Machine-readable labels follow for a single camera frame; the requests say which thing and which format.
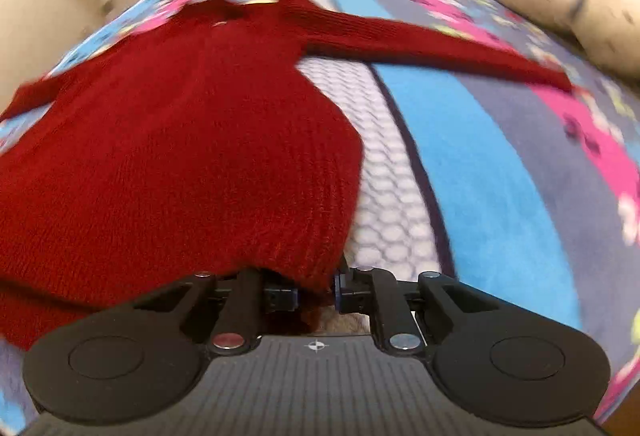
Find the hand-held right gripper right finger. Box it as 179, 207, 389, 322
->
332, 266, 507, 358

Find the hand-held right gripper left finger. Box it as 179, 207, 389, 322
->
131, 268, 302, 358

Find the red knitted sweater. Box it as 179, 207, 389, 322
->
0, 0, 576, 353

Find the floral printed fleece blanket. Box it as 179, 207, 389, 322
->
0, 0, 640, 436

